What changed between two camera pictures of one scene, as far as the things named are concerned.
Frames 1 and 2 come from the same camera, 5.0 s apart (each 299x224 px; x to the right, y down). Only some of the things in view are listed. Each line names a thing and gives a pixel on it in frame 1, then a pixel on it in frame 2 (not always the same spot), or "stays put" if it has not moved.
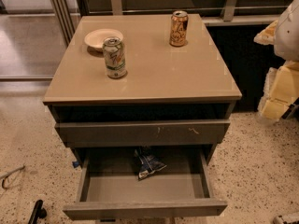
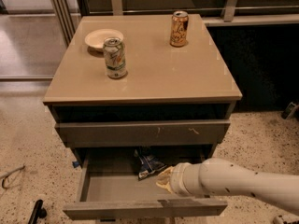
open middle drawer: x=108 y=186 stays put
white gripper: x=289 y=35 → x=177 y=178
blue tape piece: x=75 y=163 stays put
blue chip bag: x=147 y=164 stays put
